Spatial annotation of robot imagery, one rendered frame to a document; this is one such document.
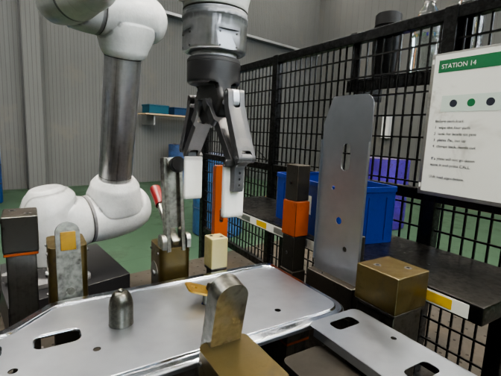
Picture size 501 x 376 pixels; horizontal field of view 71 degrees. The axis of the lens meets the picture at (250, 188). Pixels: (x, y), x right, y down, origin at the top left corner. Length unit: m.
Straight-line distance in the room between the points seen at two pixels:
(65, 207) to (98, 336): 0.66
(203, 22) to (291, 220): 0.49
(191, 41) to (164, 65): 8.85
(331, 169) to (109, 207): 0.73
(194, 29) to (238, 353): 0.39
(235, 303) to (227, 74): 0.29
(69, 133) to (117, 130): 7.34
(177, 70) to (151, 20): 8.43
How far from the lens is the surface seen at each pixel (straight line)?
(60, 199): 1.14
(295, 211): 0.81
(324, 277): 0.72
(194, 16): 0.51
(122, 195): 1.17
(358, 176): 0.65
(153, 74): 9.18
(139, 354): 0.48
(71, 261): 0.65
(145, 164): 9.04
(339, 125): 0.68
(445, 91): 0.89
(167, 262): 0.68
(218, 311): 0.37
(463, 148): 0.86
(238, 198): 0.47
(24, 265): 0.69
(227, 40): 0.50
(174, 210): 0.68
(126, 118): 1.11
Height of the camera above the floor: 1.26
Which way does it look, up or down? 9 degrees down
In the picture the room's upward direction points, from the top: 2 degrees clockwise
